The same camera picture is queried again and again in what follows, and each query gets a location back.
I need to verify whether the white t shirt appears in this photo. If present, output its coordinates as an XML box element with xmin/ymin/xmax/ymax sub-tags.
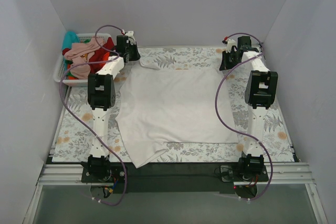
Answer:
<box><xmin>116</xmin><ymin>64</ymin><xmax>238</xmax><ymax>168</ymax></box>

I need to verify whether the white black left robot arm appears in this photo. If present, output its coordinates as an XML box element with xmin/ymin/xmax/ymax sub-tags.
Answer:
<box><xmin>84</xmin><ymin>31</ymin><xmax>140</xmax><ymax>182</ymax></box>

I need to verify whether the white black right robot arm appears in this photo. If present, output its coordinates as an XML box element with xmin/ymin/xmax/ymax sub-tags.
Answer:
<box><xmin>219</xmin><ymin>33</ymin><xmax>278</xmax><ymax>186</ymax></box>

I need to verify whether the orange t shirt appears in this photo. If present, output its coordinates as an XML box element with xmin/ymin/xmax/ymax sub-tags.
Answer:
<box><xmin>102</xmin><ymin>52</ymin><xmax>110</xmax><ymax>61</ymax></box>

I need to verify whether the red t shirt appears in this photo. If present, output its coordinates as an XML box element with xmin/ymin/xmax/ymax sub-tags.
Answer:
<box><xmin>89</xmin><ymin>37</ymin><xmax>115</xmax><ymax>73</ymax></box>

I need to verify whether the pink t shirt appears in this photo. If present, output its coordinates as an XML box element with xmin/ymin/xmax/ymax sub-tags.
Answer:
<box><xmin>63</xmin><ymin>37</ymin><xmax>100</xmax><ymax>80</ymax></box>

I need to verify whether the teal t shirt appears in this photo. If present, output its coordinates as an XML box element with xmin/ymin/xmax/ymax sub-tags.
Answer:
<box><xmin>61</xmin><ymin>31</ymin><xmax>80</xmax><ymax>56</ymax></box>

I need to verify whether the green garment in basket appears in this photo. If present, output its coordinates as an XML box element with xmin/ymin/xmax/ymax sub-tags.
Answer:
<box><xmin>65</xmin><ymin>61</ymin><xmax>77</xmax><ymax>79</ymax></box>

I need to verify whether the white plastic laundry basket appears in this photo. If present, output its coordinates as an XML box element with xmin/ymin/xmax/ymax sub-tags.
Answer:
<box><xmin>53</xmin><ymin>33</ymin><xmax>112</xmax><ymax>87</ymax></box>

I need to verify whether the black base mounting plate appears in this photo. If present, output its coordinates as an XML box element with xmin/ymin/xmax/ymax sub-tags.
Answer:
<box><xmin>80</xmin><ymin>162</ymin><xmax>270</xmax><ymax>194</ymax></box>

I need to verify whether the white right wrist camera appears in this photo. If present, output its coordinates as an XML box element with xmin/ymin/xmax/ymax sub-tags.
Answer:
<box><xmin>223</xmin><ymin>37</ymin><xmax>237</xmax><ymax>53</ymax></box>

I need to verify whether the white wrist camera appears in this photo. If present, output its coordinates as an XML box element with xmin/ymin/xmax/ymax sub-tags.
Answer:
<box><xmin>223</xmin><ymin>37</ymin><xmax>237</xmax><ymax>53</ymax></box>
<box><xmin>122</xmin><ymin>30</ymin><xmax>137</xmax><ymax>45</ymax></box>

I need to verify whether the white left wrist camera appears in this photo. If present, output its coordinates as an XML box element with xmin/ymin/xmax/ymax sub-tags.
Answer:
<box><xmin>122</xmin><ymin>30</ymin><xmax>137</xmax><ymax>45</ymax></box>

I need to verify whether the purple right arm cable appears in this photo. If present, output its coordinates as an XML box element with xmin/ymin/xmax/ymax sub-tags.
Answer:
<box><xmin>215</xmin><ymin>33</ymin><xmax>274</xmax><ymax>201</ymax></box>

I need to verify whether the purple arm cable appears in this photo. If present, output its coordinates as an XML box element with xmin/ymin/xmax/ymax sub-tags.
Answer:
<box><xmin>59</xmin><ymin>25</ymin><xmax>129</xmax><ymax>206</ymax></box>
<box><xmin>215</xmin><ymin>33</ymin><xmax>274</xmax><ymax>201</ymax></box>

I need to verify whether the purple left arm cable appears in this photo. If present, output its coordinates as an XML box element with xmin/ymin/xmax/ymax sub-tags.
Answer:
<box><xmin>59</xmin><ymin>25</ymin><xmax>129</xmax><ymax>206</ymax></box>

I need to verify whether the aluminium frame rail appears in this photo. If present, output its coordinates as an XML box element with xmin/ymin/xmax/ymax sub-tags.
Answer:
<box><xmin>36</xmin><ymin>163</ymin><xmax>87</xmax><ymax>186</ymax></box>

